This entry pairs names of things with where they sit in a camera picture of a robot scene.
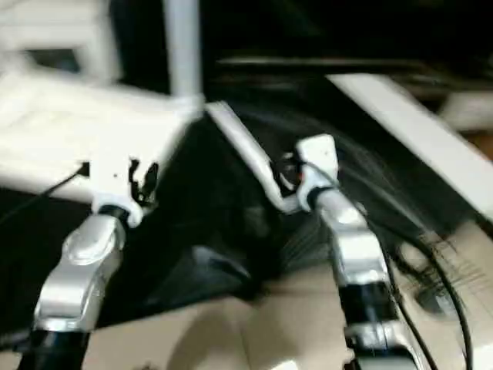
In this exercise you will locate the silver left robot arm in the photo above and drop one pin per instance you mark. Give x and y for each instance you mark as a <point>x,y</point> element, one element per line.
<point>84,262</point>

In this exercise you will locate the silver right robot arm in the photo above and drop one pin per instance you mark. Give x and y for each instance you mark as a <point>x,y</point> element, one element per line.
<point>358,250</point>

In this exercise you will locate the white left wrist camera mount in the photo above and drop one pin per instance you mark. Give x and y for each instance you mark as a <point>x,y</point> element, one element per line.
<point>111,181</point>

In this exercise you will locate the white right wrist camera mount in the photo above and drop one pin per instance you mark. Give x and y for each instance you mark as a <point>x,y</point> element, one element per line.
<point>319,154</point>

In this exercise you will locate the white plastic table leg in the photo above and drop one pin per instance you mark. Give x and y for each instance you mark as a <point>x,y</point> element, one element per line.
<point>246,146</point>
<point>185,50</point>

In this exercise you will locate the black plastic mat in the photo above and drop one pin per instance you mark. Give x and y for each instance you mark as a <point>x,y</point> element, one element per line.
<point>215,200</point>

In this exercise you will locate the white cabinet with glass doors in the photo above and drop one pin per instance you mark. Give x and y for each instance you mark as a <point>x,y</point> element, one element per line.
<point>96,38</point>

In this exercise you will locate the white plastic table top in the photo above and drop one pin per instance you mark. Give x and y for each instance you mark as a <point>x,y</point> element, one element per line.
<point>77,127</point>

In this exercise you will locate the white flat board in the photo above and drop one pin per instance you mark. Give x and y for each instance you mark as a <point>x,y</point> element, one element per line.
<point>416,135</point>

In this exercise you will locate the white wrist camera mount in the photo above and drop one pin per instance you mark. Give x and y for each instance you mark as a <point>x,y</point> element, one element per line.
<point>319,154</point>
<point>111,181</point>

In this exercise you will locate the dark metal rail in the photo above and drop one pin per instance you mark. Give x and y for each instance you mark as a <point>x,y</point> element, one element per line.
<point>308,64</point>

